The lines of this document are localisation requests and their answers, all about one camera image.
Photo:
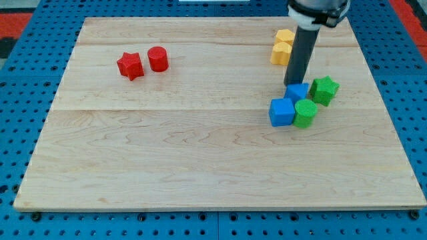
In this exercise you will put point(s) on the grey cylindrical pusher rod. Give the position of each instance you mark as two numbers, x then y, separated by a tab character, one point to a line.
301	53

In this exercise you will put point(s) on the blue triangle block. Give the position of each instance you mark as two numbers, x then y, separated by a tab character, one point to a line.
296	92

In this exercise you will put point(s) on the yellow hexagon block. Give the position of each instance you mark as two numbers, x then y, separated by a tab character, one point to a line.
286	36

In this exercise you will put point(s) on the yellow heart block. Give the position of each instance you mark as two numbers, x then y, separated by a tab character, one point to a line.
281	54

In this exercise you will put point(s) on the green star block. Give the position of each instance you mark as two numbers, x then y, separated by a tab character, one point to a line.
323	90

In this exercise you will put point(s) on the green cylinder block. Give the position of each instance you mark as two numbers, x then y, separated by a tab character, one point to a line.
305	112

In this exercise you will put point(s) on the blue cube block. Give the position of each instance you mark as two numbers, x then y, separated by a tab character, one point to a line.
281	112

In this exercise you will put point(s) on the red cylinder block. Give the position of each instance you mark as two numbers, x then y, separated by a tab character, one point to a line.
158	60

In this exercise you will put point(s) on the light wooden board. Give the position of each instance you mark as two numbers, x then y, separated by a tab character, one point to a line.
197	137

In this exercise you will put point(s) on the red star block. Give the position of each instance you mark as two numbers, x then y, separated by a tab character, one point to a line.
130	65

